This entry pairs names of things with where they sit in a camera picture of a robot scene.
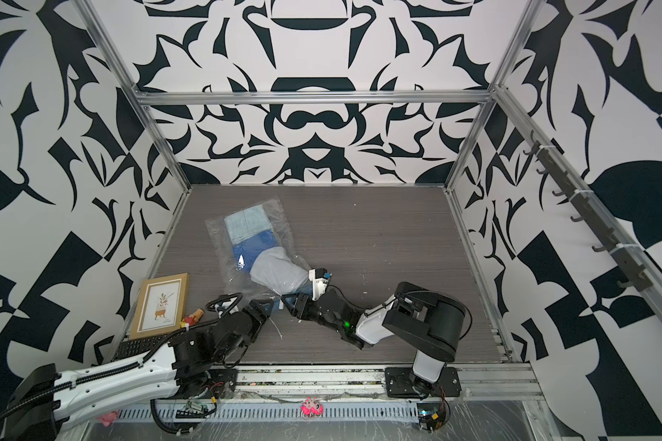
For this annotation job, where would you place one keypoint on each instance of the grey towel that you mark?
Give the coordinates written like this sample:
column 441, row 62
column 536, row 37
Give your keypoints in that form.
column 274, row 270

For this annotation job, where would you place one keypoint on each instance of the pink toy on rail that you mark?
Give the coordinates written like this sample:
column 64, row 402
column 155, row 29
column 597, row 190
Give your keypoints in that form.
column 312, row 407

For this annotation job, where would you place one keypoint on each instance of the grey wall hook rack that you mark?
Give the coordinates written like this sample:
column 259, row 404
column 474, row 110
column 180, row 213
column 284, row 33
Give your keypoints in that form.
column 612, row 238

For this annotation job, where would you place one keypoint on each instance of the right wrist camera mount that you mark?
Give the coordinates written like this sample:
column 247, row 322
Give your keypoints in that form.
column 320, row 279

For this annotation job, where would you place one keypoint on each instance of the red yellow toy figure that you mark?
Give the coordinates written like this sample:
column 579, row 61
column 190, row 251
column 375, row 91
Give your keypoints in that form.
column 192, row 319

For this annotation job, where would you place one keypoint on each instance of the pink plush toy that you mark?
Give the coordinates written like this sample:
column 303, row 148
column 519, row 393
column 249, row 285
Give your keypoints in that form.
column 108, row 418

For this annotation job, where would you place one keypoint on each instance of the clear vacuum bag blue zip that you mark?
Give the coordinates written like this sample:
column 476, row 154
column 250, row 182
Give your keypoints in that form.
column 239, row 282

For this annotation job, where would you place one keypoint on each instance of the blue towel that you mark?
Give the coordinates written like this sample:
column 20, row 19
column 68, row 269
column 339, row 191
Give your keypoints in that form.
column 247, row 251

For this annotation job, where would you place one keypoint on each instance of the white slotted cable duct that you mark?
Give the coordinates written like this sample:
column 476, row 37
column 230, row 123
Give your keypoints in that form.
column 275, row 412

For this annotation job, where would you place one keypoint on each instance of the black remote control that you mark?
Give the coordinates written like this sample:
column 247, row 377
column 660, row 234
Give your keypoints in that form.
column 136, row 347

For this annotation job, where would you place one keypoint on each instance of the wooden picture frame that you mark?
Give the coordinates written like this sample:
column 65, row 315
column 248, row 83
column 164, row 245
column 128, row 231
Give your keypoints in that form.
column 160, row 307

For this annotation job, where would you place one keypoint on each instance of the light teal towel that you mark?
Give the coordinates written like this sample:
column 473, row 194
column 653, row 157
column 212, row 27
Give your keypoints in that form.
column 245, row 224

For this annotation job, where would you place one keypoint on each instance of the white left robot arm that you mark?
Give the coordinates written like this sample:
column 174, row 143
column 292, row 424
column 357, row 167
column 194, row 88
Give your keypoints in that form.
column 48, row 401

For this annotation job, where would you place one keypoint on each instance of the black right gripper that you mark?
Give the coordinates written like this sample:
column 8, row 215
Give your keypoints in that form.
column 295, row 305

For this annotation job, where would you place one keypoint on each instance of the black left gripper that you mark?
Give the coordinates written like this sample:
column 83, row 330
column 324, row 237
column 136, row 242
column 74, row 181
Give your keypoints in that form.
column 262, row 314

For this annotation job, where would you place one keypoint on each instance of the green circuit board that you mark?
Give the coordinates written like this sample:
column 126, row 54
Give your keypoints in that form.
column 432, row 419

